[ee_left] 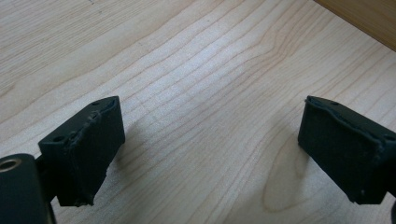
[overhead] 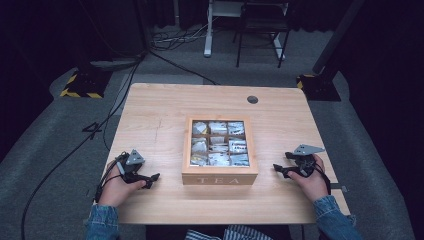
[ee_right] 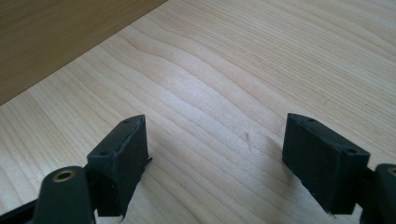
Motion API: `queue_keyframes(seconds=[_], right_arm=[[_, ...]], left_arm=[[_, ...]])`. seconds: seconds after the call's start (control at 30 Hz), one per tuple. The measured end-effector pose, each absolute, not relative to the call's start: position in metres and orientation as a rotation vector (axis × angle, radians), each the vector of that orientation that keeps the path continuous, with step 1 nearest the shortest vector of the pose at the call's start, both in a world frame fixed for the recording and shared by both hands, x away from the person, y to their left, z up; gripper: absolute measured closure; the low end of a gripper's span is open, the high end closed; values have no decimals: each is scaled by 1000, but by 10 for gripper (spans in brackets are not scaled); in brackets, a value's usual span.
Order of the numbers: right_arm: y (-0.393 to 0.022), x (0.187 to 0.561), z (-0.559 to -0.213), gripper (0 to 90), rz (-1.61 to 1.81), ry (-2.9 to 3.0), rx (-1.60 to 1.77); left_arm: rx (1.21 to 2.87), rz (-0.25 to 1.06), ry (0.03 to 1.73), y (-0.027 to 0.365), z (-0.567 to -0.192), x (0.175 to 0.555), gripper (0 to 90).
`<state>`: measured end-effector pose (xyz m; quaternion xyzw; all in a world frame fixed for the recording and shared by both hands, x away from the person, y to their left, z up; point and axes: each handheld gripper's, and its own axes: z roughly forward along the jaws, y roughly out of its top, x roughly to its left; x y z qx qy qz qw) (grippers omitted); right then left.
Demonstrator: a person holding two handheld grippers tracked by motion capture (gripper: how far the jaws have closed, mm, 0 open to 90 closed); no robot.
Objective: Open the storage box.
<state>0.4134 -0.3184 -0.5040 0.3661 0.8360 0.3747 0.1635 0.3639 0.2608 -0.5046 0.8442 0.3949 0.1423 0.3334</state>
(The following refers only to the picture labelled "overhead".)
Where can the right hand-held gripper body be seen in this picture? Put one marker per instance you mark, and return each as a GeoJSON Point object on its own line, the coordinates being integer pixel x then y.
{"type": "Point", "coordinates": [305, 159]}

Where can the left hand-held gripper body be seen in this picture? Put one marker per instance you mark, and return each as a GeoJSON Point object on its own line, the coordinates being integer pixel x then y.
{"type": "Point", "coordinates": [134, 158]}

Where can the person's right hand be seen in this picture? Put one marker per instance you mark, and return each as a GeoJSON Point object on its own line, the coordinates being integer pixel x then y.
{"type": "Point", "coordinates": [310, 186]}

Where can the person's left hand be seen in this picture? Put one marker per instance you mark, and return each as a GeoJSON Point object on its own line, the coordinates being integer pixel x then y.
{"type": "Point", "coordinates": [116, 190]}

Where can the wooden tea box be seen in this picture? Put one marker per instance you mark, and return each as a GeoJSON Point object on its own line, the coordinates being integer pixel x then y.
{"type": "Point", "coordinates": [220, 173]}

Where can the group of tea bags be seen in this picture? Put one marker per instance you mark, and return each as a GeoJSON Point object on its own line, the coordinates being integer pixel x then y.
{"type": "Point", "coordinates": [218, 144]}

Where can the yellow-black striped stand base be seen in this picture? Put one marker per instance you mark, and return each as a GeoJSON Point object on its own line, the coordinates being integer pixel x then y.
{"type": "Point", "coordinates": [85, 83]}
{"type": "Point", "coordinates": [316, 88]}

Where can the grey table grommet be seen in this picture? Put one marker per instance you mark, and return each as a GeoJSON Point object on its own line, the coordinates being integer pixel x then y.
{"type": "Point", "coordinates": [252, 99]}

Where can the person's striped clothing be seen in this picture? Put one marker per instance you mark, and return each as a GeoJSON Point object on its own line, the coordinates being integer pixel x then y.
{"type": "Point", "coordinates": [233, 233]}

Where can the black slanted stand pole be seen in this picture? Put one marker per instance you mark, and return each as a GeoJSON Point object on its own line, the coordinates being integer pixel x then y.
{"type": "Point", "coordinates": [336, 36]}

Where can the black metal chair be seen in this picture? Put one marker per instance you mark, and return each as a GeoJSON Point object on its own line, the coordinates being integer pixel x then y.
{"type": "Point", "coordinates": [263, 23]}

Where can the black table edge bracket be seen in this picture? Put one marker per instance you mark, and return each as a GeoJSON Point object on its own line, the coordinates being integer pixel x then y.
{"type": "Point", "coordinates": [338, 187]}

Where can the white desk frame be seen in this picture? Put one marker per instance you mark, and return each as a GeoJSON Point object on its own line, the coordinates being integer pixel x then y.
{"type": "Point", "coordinates": [208, 36]}

